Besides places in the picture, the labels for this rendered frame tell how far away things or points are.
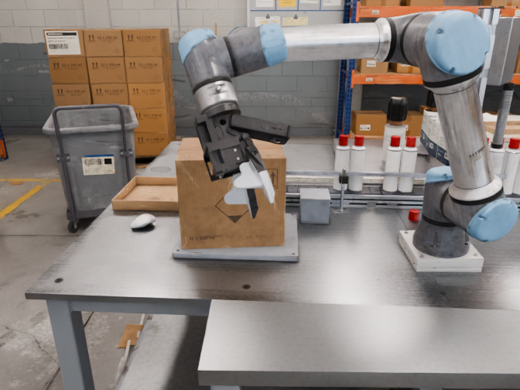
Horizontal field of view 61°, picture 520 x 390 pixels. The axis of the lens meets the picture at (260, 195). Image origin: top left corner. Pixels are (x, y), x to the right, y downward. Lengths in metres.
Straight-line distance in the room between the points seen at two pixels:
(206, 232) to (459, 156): 0.68
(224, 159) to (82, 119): 3.29
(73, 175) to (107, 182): 0.23
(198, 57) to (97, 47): 3.89
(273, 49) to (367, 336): 0.63
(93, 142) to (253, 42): 2.52
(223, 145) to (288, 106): 5.27
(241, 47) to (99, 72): 3.94
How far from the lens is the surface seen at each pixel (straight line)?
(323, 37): 1.00
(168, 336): 1.99
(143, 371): 1.86
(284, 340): 0.99
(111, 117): 3.98
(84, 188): 3.39
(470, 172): 1.08
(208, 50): 0.83
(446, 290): 1.23
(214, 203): 1.23
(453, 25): 0.95
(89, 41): 4.72
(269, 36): 0.84
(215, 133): 0.79
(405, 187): 1.68
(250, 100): 6.00
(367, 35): 1.04
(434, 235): 1.29
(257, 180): 0.72
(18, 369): 2.40
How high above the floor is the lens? 1.46
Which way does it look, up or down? 22 degrees down
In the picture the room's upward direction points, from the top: straight up
